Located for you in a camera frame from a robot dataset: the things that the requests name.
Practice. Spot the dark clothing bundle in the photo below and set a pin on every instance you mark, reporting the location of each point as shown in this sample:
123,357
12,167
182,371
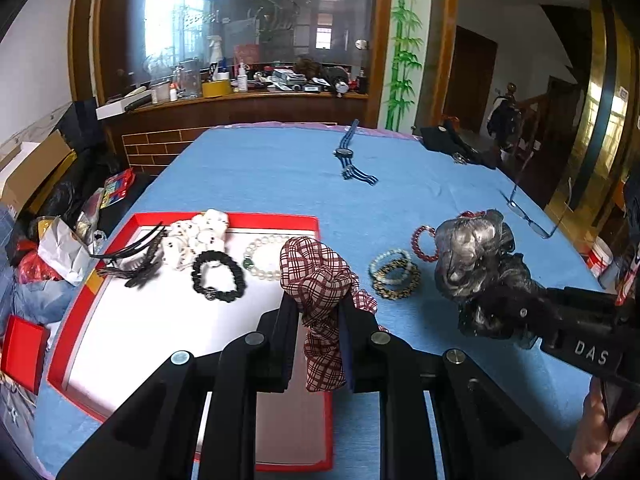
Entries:
320,71

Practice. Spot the blue striped wristwatch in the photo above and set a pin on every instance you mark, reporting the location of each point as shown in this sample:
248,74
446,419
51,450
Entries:
345,152

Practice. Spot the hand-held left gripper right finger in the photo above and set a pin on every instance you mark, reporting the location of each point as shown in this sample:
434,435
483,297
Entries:
348,355

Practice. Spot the wooden stair railing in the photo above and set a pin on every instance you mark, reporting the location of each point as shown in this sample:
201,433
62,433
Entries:
532,110

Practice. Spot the white spray bottle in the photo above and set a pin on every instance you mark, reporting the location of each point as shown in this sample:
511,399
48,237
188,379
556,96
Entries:
215,55

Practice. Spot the white bucket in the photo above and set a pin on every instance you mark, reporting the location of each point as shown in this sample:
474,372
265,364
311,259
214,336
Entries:
600,260

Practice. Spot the yellow box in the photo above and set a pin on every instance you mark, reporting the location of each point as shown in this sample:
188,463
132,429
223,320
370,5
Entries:
217,88

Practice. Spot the brown wooden door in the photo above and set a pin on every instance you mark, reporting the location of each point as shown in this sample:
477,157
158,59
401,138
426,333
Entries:
475,80

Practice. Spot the cardboard box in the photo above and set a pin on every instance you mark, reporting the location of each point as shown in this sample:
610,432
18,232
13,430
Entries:
35,170

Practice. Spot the grey silk scrunchie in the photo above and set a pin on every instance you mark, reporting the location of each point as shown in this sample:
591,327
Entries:
470,255

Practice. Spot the stack of books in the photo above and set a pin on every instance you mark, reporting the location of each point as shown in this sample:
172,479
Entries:
290,80

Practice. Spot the red plastic bag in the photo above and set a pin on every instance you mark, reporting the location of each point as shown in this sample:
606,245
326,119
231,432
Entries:
35,265

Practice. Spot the green bamboo wall decoration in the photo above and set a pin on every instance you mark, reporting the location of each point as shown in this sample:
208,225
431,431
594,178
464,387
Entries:
405,60

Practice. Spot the blue tablecloth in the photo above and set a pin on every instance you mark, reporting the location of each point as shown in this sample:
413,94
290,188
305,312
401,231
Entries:
280,185

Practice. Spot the red patterned scrunchie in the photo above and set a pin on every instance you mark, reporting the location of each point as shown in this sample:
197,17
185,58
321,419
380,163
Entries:
365,302

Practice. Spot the small white bottle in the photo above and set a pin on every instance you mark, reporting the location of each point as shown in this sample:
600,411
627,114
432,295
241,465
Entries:
242,80

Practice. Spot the grey crumpled plastic bag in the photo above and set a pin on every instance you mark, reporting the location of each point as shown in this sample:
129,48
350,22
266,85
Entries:
62,250

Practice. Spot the wooden counter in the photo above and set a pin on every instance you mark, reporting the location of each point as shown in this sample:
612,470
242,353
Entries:
240,110

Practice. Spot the dark hanging jacket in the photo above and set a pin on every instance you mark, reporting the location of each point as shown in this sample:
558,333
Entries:
502,117

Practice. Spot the red tray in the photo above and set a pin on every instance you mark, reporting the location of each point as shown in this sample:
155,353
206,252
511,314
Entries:
150,320

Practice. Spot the glass jar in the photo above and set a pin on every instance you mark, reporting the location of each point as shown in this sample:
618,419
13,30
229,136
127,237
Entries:
189,80

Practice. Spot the black hair clip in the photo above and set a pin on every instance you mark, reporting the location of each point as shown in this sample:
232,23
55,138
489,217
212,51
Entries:
137,272

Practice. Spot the white printed scrunchie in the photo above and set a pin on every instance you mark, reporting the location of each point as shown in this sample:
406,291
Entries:
192,240

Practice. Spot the colourful red box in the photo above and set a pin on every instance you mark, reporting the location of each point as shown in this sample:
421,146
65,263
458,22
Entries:
117,187

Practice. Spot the eyeglasses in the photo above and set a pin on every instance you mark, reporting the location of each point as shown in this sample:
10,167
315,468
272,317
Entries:
525,215

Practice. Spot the bunch of keys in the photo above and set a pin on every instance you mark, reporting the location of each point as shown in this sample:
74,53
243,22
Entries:
459,158

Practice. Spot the black plastic bag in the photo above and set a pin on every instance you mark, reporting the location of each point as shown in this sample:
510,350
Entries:
85,175

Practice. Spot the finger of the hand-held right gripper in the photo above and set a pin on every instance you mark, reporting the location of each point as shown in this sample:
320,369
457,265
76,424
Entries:
530,280
505,312

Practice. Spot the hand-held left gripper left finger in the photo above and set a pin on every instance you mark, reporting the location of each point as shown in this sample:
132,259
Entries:
286,350

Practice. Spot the long white box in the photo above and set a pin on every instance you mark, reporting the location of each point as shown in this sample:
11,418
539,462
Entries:
122,105

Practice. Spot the red plaid scrunchie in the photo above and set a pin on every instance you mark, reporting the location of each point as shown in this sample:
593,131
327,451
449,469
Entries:
315,280

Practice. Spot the person's right hand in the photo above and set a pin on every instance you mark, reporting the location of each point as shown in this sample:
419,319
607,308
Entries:
595,425

